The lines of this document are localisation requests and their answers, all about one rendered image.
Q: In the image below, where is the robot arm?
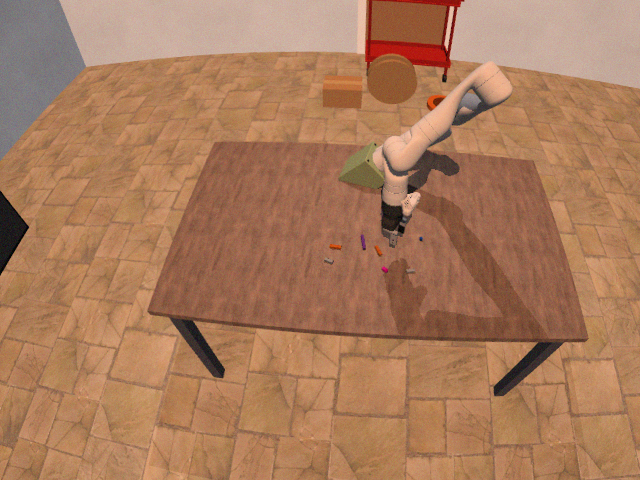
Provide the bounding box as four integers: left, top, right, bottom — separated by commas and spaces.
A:
372, 61, 513, 193

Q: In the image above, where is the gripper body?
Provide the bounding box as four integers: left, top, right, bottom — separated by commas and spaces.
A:
381, 185, 421, 231

